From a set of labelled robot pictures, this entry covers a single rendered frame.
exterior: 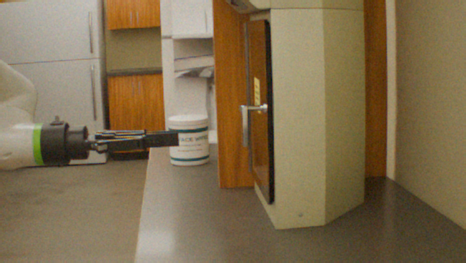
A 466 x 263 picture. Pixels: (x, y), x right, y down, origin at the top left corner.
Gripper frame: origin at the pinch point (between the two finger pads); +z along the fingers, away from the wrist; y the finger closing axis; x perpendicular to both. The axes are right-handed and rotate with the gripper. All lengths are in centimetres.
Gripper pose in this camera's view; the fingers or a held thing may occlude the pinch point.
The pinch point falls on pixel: (162, 139)
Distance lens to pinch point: 124.4
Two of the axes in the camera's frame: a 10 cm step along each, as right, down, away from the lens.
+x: 0.3, 9.8, 2.0
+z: 10.0, -0.4, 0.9
